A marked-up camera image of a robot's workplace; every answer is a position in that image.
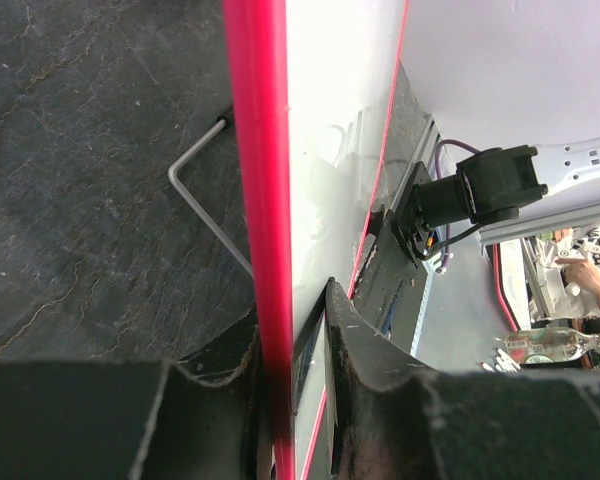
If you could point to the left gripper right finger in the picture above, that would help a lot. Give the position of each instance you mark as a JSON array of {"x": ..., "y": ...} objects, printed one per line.
[{"x": 394, "y": 417}]

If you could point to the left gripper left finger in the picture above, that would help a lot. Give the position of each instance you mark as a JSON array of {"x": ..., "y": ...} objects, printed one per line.
[{"x": 201, "y": 417}]

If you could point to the pink framed whiteboard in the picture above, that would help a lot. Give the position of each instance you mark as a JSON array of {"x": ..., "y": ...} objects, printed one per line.
[{"x": 313, "y": 85}]

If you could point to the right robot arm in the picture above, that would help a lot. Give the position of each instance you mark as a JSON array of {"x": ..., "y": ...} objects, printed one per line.
[{"x": 489, "y": 187}]

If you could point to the bystander hand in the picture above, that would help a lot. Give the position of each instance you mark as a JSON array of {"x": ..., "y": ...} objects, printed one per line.
[{"x": 582, "y": 273}]

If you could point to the clear glass bottle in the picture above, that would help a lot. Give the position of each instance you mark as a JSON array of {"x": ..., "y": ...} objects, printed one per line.
[{"x": 559, "y": 347}]

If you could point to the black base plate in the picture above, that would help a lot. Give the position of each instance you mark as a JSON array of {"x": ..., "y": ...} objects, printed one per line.
[{"x": 389, "y": 288}]

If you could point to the whiteboard wire stand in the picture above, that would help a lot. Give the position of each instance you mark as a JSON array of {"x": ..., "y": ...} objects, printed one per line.
[{"x": 207, "y": 178}]

